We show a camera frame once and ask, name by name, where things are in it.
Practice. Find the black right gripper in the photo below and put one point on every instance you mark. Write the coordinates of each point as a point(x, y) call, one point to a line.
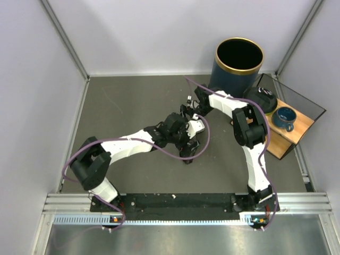
point(185, 110)

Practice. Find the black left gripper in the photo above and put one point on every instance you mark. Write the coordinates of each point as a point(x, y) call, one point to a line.
point(185, 150)

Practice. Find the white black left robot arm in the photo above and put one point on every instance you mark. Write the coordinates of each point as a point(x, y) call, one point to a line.
point(90, 166)

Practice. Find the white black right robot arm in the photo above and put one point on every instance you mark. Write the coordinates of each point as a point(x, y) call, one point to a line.
point(250, 129)

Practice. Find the dark blue gold-rimmed trash bin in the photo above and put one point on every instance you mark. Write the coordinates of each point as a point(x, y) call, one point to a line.
point(236, 65)

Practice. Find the black round plate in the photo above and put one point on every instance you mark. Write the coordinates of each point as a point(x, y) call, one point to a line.
point(263, 97)

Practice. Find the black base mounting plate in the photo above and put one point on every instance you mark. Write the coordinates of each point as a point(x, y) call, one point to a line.
point(191, 206)

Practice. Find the blue ceramic mug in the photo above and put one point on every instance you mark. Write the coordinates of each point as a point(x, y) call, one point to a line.
point(284, 118)

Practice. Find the wooden shelf with glass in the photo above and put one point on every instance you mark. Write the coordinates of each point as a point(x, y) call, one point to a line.
point(308, 112)

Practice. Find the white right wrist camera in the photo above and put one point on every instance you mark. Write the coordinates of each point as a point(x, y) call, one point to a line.
point(189, 101)

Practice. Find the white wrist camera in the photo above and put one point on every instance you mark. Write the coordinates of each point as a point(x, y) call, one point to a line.
point(194, 127)
point(189, 101)

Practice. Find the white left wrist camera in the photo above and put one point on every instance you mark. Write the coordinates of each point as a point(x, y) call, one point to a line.
point(194, 127)

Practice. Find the grey slotted cable duct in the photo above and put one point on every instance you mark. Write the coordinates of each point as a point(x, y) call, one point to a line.
point(112, 219)

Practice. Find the aluminium frame rail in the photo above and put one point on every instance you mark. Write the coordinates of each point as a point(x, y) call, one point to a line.
point(296, 203)

